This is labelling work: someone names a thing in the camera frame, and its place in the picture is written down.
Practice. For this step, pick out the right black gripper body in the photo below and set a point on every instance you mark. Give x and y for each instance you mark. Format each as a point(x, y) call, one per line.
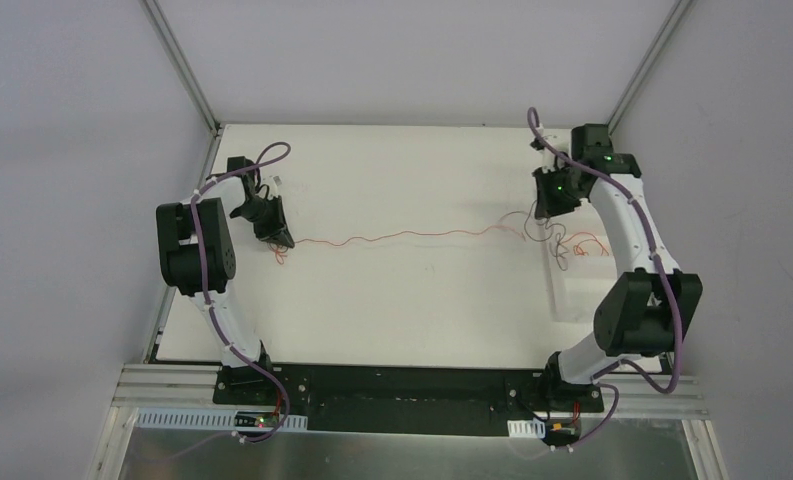
point(545, 205)

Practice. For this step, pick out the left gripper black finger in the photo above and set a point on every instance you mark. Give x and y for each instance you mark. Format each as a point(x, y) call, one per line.
point(276, 210)
point(274, 234)

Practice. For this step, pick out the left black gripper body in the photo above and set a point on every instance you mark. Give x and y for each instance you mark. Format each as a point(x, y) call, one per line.
point(270, 223)

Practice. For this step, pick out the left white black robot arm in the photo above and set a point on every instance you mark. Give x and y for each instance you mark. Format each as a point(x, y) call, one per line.
point(197, 258)

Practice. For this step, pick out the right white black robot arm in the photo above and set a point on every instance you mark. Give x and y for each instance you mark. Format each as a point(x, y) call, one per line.
point(644, 318)

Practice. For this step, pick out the white foam compartment tray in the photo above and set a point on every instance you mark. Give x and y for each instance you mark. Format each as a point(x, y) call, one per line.
point(580, 263)

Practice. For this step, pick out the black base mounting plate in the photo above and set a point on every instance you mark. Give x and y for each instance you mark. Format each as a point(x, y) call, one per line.
point(405, 400)

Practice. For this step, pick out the left green controller board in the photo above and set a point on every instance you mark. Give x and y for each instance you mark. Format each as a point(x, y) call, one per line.
point(247, 420)

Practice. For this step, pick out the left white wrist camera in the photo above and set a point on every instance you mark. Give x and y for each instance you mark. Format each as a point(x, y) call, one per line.
point(270, 186)

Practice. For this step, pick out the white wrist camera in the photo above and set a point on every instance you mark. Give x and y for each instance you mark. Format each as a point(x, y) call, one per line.
point(540, 144)
point(270, 186)

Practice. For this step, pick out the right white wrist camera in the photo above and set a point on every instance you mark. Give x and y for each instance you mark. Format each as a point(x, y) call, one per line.
point(540, 144)

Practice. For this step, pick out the aluminium front frame rail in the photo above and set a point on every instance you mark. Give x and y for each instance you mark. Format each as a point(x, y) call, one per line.
point(192, 386)

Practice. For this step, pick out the right aluminium corner post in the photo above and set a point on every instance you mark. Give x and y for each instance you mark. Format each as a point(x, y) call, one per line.
point(657, 46)

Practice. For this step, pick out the aluminium corner post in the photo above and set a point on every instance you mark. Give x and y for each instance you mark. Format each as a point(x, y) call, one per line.
point(176, 55)
point(657, 46)

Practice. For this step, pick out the left white slotted cable duct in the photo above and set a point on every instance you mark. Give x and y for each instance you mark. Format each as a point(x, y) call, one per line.
point(207, 420)

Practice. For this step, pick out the white slotted cable duct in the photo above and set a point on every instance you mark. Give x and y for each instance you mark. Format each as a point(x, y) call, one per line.
point(530, 429)
point(207, 420)

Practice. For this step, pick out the right white slotted cable duct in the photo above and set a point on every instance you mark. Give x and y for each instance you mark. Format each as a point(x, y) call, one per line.
point(530, 429)

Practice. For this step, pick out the left aluminium corner post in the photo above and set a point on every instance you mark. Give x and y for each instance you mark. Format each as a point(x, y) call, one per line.
point(176, 55)

